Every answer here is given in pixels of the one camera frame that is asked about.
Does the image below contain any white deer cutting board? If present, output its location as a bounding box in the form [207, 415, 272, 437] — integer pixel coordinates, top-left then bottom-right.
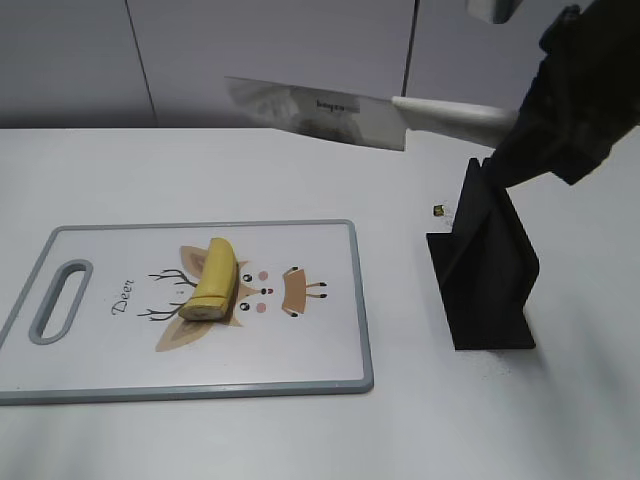
[1, 219, 373, 405]

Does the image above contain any black knife stand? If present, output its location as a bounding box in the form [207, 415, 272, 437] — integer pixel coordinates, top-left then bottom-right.
[426, 158, 539, 350]

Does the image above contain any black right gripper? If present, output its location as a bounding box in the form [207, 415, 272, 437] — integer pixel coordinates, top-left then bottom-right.
[465, 0, 639, 188]

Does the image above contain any large yellow banana piece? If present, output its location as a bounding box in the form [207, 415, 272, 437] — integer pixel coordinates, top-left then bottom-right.
[194, 237, 237, 301]

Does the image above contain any white handled kitchen knife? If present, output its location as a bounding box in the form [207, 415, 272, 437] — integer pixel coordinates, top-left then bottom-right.
[226, 77, 518, 151]

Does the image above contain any small cut banana slice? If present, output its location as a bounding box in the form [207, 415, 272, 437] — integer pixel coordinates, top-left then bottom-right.
[178, 296, 229, 321]

